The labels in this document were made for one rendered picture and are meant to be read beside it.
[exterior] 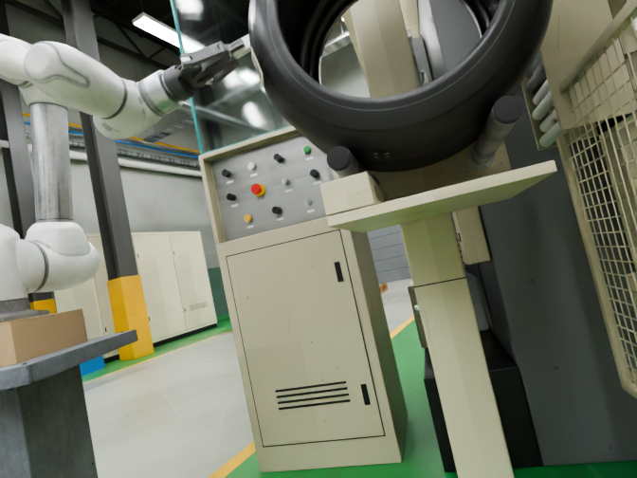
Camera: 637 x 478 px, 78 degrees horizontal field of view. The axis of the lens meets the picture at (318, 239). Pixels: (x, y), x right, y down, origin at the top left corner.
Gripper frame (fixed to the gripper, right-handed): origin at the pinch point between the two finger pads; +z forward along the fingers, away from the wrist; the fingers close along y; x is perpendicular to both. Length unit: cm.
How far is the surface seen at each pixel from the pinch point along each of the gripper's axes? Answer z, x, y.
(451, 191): 27, 49, -12
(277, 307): -40, 57, 61
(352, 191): 11.5, 42.2, -11.9
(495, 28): 42, 27, -12
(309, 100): 10.3, 23.7, -11.5
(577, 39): 66, 25, 18
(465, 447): 10, 105, 25
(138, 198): -589, -308, 744
